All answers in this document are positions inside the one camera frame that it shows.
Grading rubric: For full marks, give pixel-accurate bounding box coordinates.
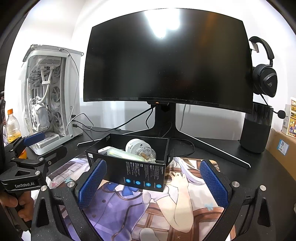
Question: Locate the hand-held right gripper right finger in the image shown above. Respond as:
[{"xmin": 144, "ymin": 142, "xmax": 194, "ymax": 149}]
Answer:
[{"xmin": 199, "ymin": 158, "xmax": 275, "ymax": 241}]

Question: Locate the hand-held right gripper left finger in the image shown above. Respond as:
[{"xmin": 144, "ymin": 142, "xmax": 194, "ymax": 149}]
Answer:
[{"xmin": 30, "ymin": 158, "xmax": 108, "ymax": 241}]

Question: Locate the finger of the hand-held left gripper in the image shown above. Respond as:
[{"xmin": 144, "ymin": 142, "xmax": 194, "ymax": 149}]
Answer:
[
  {"xmin": 11, "ymin": 146, "xmax": 68, "ymax": 172},
  {"xmin": 4, "ymin": 137, "xmax": 46, "ymax": 161}
]

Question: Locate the black printed cardboard box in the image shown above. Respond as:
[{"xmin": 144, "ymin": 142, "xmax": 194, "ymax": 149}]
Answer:
[{"xmin": 85, "ymin": 133, "xmax": 174, "ymax": 193}]

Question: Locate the white device with clear cup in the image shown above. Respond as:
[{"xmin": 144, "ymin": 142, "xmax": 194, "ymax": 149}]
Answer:
[{"xmin": 125, "ymin": 138, "xmax": 157, "ymax": 162}]

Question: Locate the person's left hand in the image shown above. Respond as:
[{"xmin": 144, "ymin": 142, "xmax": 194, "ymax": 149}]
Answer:
[{"xmin": 0, "ymin": 192, "xmax": 36, "ymax": 223}]

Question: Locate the plastic bottle with orange label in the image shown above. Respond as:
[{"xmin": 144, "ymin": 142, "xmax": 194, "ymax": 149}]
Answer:
[{"xmin": 6, "ymin": 108, "xmax": 26, "ymax": 159}]

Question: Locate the small white device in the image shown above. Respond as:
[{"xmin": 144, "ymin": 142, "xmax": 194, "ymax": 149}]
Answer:
[{"xmin": 98, "ymin": 146, "xmax": 114, "ymax": 155}]

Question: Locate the pale translucent tube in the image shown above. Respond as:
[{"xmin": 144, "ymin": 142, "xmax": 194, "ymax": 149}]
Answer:
[{"xmin": 107, "ymin": 148, "xmax": 144, "ymax": 161}]

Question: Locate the white computer case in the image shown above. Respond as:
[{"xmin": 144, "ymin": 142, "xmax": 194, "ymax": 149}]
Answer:
[{"xmin": 18, "ymin": 44, "xmax": 84, "ymax": 156}]

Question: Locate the printed desk mat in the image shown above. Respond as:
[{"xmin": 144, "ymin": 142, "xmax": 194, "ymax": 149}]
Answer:
[{"xmin": 45, "ymin": 156, "xmax": 236, "ymax": 241}]

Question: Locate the black cylindrical speaker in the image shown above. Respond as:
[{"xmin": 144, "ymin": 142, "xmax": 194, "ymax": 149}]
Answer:
[{"xmin": 239, "ymin": 102, "xmax": 274, "ymax": 154}]

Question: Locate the brown cardboard box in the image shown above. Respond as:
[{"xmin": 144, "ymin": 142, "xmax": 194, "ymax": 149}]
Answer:
[{"xmin": 265, "ymin": 134, "xmax": 296, "ymax": 179}]

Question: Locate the black monitor stand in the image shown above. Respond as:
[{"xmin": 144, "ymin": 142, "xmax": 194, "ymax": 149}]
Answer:
[{"xmin": 77, "ymin": 102, "xmax": 251, "ymax": 169}]

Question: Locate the yellow printed small box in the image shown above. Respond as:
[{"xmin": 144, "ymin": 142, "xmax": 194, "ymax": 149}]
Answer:
[{"xmin": 281, "ymin": 97, "xmax": 296, "ymax": 142}]

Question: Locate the black headset with microphone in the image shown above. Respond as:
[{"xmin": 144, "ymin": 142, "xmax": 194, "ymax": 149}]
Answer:
[{"xmin": 248, "ymin": 36, "xmax": 287, "ymax": 119}]

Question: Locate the black curved monitor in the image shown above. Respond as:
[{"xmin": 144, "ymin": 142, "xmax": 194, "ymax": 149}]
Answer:
[{"xmin": 83, "ymin": 8, "xmax": 254, "ymax": 114}]

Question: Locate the white headset hook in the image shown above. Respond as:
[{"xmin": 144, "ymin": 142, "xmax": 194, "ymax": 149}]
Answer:
[{"xmin": 249, "ymin": 37, "xmax": 261, "ymax": 53}]

